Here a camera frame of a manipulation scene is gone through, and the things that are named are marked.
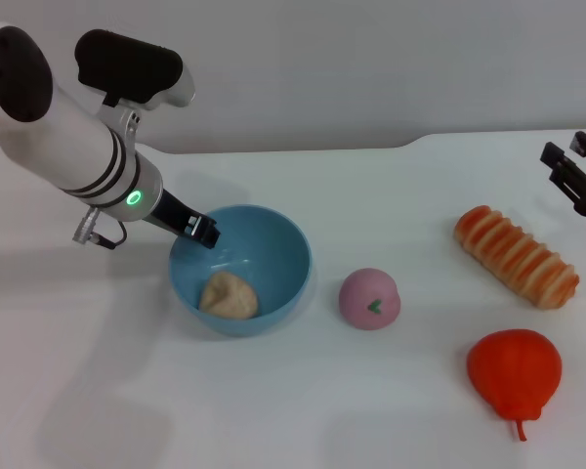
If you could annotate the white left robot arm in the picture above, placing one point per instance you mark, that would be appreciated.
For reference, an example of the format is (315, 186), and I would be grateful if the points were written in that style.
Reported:
(63, 141)

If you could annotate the orange striped bread roll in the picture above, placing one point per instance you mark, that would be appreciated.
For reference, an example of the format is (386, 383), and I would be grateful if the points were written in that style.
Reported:
(515, 256)

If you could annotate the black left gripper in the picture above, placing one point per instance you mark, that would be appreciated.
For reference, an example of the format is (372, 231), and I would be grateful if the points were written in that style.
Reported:
(173, 215)

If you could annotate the red orange persimmon toy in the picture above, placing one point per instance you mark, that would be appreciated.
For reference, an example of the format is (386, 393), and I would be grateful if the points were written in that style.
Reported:
(515, 373)

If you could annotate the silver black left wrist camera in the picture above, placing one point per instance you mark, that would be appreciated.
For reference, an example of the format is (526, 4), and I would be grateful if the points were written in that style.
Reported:
(132, 68)

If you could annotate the pink round pastry green leaf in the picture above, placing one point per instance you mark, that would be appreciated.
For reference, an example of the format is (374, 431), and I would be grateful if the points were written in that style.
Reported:
(366, 298)

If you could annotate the blue plastic bowl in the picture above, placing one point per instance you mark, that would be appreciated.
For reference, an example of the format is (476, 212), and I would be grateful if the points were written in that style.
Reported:
(273, 249)

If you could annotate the beige egg yolk pastry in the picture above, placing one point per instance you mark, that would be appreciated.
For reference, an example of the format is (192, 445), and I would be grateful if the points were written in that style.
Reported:
(229, 295)

